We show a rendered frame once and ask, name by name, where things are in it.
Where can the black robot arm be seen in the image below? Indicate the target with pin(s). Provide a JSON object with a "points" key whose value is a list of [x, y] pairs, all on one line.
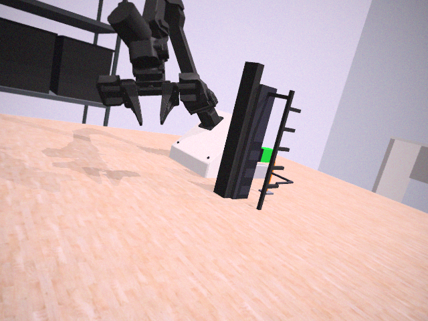
{"points": [[146, 37]]}

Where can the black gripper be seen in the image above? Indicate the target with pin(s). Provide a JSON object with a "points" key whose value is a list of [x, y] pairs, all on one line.
{"points": [[150, 82]]}

